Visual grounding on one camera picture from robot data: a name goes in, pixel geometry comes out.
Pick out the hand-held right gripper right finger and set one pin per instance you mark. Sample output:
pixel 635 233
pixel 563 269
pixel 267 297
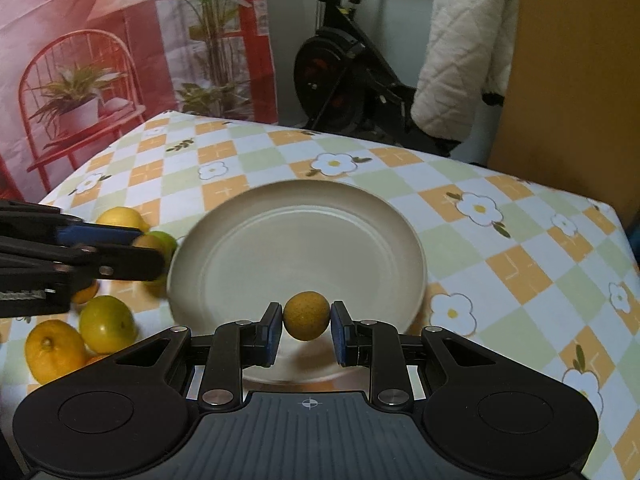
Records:
pixel 340 335

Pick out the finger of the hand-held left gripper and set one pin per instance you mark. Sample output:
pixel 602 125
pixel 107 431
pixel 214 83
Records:
pixel 100 235
pixel 130 265

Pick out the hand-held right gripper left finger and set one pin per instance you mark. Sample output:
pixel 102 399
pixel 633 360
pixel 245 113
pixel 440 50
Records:
pixel 270 335

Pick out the yellow lemon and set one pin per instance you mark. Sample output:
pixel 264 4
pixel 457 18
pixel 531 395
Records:
pixel 120 217
pixel 54 351

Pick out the green apple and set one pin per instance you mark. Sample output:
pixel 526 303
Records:
pixel 107 324
pixel 168 244

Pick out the beige round plate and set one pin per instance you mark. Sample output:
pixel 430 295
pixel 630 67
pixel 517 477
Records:
pixel 300 250

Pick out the checkered floral tablecloth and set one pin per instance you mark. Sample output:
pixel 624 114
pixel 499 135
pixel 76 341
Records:
pixel 500 270

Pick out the red printed backdrop cloth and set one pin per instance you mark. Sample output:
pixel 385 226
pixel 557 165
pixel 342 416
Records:
pixel 75 10

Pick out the black exercise bike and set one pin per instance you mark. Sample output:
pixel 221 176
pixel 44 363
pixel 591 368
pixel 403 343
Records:
pixel 320 70

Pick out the white quilted blanket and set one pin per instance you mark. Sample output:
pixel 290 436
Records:
pixel 460 50

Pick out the wooden panel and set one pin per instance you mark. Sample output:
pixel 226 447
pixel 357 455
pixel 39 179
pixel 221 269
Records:
pixel 565 85

